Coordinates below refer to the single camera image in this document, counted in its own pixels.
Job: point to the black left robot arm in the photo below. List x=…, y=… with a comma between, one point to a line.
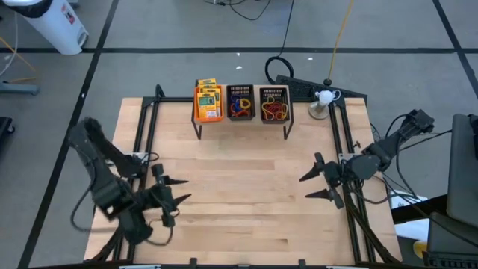
x=101, y=168

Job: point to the grey floor stand base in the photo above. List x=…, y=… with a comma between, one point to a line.
x=18, y=89

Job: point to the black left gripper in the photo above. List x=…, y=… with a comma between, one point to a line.
x=164, y=198

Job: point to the black plastic slotted basket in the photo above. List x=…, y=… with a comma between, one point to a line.
x=274, y=91
x=241, y=89

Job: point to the grey laptop lid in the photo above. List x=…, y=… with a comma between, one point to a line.
x=463, y=168

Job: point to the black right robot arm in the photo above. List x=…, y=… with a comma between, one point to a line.
x=388, y=145

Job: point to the orange rubber band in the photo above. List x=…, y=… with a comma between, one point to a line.
x=243, y=113

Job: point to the black chair base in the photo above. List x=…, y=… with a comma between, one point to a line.
x=5, y=129

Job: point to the white cylindrical air purifier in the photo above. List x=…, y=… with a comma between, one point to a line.
x=56, y=26

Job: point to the orange plastic slotted basket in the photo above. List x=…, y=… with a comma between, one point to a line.
x=209, y=120

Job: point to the white paper sheet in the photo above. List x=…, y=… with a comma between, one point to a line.
x=407, y=201

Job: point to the black aluminium table frame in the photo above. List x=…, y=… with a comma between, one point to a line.
x=148, y=112

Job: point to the wooden shelf riser black legs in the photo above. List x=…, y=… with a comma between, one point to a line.
x=257, y=108

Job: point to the yellow rubber band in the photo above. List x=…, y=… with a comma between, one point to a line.
x=266, y=104
x=284, y=108

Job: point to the black perforated panel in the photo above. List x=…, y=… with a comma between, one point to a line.
x=298, y=87

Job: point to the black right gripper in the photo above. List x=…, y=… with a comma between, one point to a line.
x=332, y=175

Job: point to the white bulb desk lamp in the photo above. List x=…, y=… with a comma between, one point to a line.
x=325, y=98

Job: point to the small yellow object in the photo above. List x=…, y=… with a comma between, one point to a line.
x=420, y=249

